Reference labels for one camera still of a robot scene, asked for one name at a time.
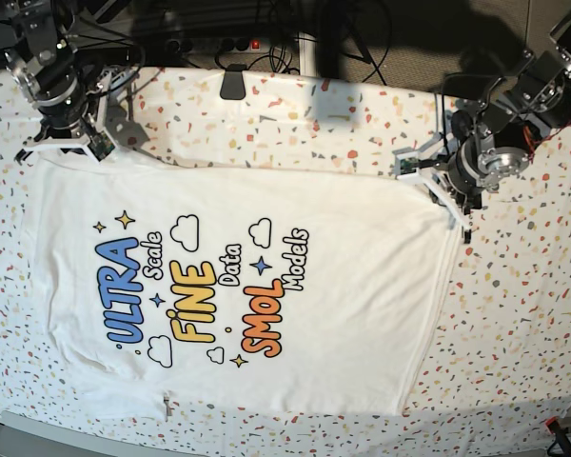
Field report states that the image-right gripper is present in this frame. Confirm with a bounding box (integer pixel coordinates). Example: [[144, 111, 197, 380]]
[[408, 132, 533, 246]]

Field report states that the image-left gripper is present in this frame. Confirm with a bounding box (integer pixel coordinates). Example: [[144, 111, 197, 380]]
[[14, 70, 124, 165]]

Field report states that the white printed T-shirt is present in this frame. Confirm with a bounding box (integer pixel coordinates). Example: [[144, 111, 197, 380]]
[[24, 156, 460, 417]]

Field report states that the terrazzo patterned tablecloth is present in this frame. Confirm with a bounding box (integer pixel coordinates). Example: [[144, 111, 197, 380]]
[[0, 69, 571, 456]]

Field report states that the black table clamp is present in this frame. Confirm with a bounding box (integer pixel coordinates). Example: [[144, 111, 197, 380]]
[[220, 64, 246, 101]]

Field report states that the red clamp bottom right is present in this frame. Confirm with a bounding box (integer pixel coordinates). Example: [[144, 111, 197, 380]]
[[545, 417, 571, 457]]

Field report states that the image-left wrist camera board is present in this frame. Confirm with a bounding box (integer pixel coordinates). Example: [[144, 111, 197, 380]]
[[89, 131, 115, 162]]

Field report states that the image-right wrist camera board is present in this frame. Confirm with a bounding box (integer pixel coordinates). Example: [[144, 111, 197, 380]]
[[394, 151, 420, 181]]

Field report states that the white metal stand post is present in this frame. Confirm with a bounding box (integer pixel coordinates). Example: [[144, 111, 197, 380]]
[[297, 32, 318, 77]]

